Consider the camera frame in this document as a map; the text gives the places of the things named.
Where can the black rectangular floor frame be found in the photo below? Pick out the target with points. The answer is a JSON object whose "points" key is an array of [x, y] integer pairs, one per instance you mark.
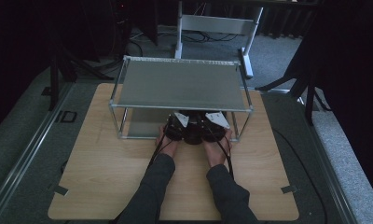
{"points": [[68, 116]]}

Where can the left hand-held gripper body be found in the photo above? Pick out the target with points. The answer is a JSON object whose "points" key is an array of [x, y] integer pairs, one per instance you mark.
{"points": [[174, 129]]}

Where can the grey tape strip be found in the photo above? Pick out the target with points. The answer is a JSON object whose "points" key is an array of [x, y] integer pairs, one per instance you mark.
{"points": [[289, 188], [61, 190]]}

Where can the person's left hand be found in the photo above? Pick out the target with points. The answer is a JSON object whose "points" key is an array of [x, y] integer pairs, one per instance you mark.
{"points": [[167, 146]]}

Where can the white metal table frame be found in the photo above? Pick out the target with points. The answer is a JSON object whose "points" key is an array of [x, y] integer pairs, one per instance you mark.
{"points": [[215, 25]]}

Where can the black tripod stand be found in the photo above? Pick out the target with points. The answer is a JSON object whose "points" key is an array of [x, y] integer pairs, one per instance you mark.
{"points": [[54, 81], [309, 93]]}

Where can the aluminium floor rail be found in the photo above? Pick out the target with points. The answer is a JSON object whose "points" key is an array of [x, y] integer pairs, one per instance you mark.
{"points": [[327, 161], [29, 149]]}

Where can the person's right hand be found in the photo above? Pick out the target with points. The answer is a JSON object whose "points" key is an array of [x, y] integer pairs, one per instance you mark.
{"points": [[217, 152]]}

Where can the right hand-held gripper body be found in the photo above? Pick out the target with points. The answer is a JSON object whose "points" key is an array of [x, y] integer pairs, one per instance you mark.
{"points": [[215, 129]]}

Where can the grey two-tier shoe rack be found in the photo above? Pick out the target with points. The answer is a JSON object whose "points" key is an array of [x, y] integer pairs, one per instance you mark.
{"points": [[181, 84]]}

